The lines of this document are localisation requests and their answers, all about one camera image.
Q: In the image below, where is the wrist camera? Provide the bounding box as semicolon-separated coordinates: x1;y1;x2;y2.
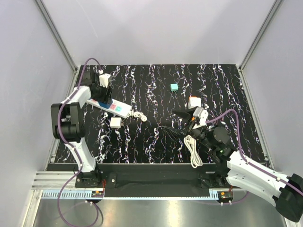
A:
193;107;208;127
98;70;112;88

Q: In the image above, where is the white power cord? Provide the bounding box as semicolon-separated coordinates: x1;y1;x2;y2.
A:
184;135;204;169

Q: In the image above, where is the white plug with cord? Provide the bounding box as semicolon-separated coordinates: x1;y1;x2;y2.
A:
128;111;147;122

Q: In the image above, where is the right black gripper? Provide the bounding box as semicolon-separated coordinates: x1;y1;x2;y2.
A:
162;106;215;149

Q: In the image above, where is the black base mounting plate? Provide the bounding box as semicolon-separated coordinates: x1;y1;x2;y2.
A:
75;163;237;198

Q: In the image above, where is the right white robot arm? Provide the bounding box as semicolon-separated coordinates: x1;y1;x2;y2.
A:
164;107;303;223

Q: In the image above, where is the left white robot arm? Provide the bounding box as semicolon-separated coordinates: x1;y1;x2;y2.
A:
51;70;112;187

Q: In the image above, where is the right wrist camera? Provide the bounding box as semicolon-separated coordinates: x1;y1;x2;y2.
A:
193;107;208;127

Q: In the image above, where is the white small charger adapter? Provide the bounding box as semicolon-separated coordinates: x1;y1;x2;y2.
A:
110;117;123;128

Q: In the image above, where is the teal small cube plug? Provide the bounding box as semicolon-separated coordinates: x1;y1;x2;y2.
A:
170;83;178;91

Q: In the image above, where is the blue cube socket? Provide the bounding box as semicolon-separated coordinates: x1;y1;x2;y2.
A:
98;101;113;109

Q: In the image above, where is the white cube socket adapter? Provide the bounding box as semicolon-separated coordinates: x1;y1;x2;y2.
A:
187;97;202;109

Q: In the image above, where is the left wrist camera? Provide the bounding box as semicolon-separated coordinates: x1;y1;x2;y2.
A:
98;70;112;88

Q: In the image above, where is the white multicolour power strip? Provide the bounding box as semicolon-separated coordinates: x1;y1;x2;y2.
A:
86;99;132;118

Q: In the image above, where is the white slotted cable duct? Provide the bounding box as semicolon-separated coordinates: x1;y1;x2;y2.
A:
42;190;104;199

